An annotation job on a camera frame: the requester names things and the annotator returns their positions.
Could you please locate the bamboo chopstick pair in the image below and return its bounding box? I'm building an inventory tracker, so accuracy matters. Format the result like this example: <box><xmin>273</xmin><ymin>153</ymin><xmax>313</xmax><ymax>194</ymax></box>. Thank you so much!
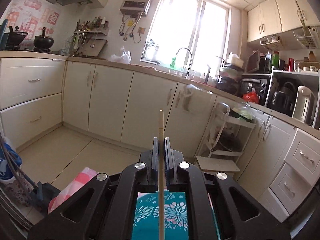
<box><xmin>158</xmin><ymin>110</ymin><xmax>165</xmax><ymax>240</ymax></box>

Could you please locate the white rolling kitchen cart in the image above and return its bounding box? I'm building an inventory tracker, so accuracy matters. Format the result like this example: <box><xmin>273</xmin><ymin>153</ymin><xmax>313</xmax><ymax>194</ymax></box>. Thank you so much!
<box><xmin>195</xmin><ymin>102</ymin><xmax>256</xmax><ymax>177</ymax></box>

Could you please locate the teal perforated plastic basket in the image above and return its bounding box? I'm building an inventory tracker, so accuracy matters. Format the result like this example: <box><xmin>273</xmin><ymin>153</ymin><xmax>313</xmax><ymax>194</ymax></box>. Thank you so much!
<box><xmin>131</xmin><ymin>191</ymin><xmax>189</xmax><ymax>240</ymax></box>

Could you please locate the chrome sink faucet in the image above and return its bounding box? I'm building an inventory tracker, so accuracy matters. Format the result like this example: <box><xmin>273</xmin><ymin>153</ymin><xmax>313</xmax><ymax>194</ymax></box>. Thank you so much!
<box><xmin>175</xmin><ymin>47</ymin><xmax>193</xmax><ymax>78</ymax></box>

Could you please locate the red white checkered tablecloth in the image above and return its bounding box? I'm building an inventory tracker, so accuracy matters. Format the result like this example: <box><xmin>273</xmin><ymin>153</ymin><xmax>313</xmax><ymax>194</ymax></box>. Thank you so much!
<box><xmin>48</xmin><ymin>167</ymin><xmax>98</xmax><ymax>214</ymax></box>

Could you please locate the red plastic bag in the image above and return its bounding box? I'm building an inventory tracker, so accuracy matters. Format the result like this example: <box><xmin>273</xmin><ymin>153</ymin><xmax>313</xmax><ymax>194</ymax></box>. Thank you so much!
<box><xmin>242</xmin><ymin>91</ymin><xmax>259</xmax><ymax>104</ymax></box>

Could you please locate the white plastic bag on counter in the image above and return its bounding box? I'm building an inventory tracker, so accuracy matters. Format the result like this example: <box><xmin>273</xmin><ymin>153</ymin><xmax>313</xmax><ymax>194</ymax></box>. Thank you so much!
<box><xmin>108</xmin><ymin>47</ymin><xmax>132</xmax><ymax>64</ymax></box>

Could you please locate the dark dustpan on floor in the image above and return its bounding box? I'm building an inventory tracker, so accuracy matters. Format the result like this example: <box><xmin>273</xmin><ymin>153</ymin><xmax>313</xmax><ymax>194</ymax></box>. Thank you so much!
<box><xmin>29</xmin><ymin>182</ymin><xmax>61</xmax><ymax>216</ymax></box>

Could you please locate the black toaster oven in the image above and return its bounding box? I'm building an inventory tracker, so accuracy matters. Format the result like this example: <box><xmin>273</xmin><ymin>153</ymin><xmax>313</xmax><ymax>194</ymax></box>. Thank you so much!
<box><xmin>239</xmin><ymin>77</ymin><xmax>270</xmax><ymax>105</ymax></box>

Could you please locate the white electric kettle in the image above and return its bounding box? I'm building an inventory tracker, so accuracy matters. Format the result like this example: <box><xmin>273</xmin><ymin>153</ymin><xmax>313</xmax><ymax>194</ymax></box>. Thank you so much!
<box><xmin>292</xmin><ymin>86</ymin><xmax>315</xmax><ymax>124</ymax></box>

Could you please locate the blue patterned shopping bag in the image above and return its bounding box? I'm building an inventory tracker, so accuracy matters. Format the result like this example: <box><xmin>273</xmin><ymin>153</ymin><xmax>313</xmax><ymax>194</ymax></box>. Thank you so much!
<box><xmin>1</xmin><ymin>137</ymin><xmax>22</xmax><ymax>185</ymax></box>

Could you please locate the black pot with lid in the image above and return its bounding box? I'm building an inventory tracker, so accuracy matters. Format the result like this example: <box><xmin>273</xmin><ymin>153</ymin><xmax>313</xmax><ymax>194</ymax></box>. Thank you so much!
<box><xmin>33</xmin><ymin>27</ymin><xmax>54</xmax><ymax>53</ymax></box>

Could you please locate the black wok on stove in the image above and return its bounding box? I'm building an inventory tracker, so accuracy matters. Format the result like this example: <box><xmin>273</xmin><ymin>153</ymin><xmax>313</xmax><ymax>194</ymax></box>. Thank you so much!
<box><xmin>5</xmin><ymin>26</ymin><xmax>28</xmax><ymax>50</ymax></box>

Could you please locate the wall utensil rack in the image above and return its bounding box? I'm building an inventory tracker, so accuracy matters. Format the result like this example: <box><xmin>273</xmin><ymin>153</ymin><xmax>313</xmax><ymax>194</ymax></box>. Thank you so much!
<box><xmin>71</xmin><ymin>16</ymin><xmax>109</xmax><ymax>58</ymax></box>

